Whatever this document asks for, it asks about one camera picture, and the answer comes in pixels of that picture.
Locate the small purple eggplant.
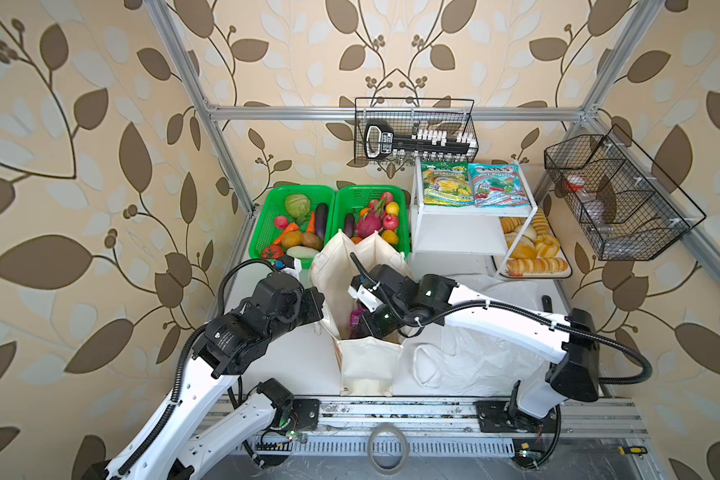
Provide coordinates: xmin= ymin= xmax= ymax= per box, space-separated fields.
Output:
xmin=342 ymin=213 xmax=356 ymax=238

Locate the yellow green snack bag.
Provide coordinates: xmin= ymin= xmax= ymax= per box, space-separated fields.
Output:
xmin=421 ymin=162 xmax=474 ymax=207

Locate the roll of clear tape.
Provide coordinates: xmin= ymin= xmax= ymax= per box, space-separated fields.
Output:
xmin=366 ymin=423 xmax=411 ymax=476

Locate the purple snack bag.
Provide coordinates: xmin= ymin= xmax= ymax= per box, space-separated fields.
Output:
xmin=349 ymin=303 xmax=366 ymax=339

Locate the tray of bread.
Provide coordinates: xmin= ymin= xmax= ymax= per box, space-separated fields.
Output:
xmin=493 ymin=210 xmax=572 ymax=279

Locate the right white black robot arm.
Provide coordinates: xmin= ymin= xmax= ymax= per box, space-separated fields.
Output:
xmin=349 ymin=254 xmax=653 ymax=430

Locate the yellow pear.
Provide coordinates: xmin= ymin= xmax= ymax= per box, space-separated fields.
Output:
xmin=381 ymin=230 xmax=399 ymax=245

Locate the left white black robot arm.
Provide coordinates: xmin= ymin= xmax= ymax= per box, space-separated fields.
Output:
xmin=83 ymin=256 xmax=324 ymax=479

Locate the cream canvas tote bag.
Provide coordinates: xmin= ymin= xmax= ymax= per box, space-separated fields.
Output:
xmin=309 ymin=232 xmax=412 ymax=396

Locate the teal red snack bag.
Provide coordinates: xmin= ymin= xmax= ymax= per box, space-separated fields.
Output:
xmin=468 ymin=163 xmax=530 ymax=208

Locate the white two-tier shelf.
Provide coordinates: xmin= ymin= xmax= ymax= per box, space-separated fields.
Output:
xmin=408 ymin=161 xmax=538 ymax=278

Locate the pink dragon fruit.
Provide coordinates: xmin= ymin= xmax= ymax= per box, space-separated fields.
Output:
xmin=356 ymin=199 xmax=386 ymax=239

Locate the right black wire basket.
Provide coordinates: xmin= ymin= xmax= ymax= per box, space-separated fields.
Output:
xmin=544 ymin=125 xmax=707 ymax=261

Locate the right yellow black screwdriver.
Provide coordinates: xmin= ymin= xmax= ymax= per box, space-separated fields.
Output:
xmin=618 ymin=445 xmax=648 ymax=457

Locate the white plastic grocery bag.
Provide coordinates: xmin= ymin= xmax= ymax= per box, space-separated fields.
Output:
xmin=393 ymin=274 xmax=562 ymax=397

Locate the back black wire basket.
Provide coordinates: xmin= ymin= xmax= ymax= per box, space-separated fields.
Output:
xmin=354 ymin=96 xmax=479 ymax=166

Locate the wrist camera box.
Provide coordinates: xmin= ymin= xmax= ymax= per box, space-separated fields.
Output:
xmin=348 ymin=285 xmax=383 ymax=312
xmin=274 ymin=255 xmax=302 ymax=280

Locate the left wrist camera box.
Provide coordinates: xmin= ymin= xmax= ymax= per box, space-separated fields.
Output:
xmin=274 ymin=255 xmax=302 ymax=280

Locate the white radish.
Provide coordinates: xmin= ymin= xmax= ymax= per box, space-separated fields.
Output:
xmin=286 ymin=245 xmax=319 ymax=260

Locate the dark purple eggplant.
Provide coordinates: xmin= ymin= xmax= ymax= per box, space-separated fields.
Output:
xmin=314 ymin=202 xmax=329 ymax=240

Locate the right green plastic basket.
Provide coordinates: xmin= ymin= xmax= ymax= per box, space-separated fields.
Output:
xmin=327 ymin=185 xmax=411 ymax=256

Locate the green handled tool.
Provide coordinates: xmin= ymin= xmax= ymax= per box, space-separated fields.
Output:
xmin=541 ymin=295 xmax=554 ymax=313

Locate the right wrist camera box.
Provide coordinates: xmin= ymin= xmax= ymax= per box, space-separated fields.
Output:
xmin=348 ymin=285 xmax=383 ymax=312

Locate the yellow lemon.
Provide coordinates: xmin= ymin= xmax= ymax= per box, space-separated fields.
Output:
xmin=385 ymin=202 xmax=400 ymax=216

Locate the green cabbage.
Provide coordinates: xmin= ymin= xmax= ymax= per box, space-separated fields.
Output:
xmin=284 ymin=193 xmax=311 ymax=222

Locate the brown potato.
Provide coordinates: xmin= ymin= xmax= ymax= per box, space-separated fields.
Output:
xmin=301 ymin=232 xmax=324 ymax=251

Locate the black wire basket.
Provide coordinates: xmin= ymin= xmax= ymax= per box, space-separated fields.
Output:
xmin=354 ymin=96 xmax=479 ymax=166
xmin=544 ymin=125 xmax=707 ymax=261

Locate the red apple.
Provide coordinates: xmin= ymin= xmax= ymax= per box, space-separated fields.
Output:
xmin=383 ymin=214 xmax=399 ymax=231

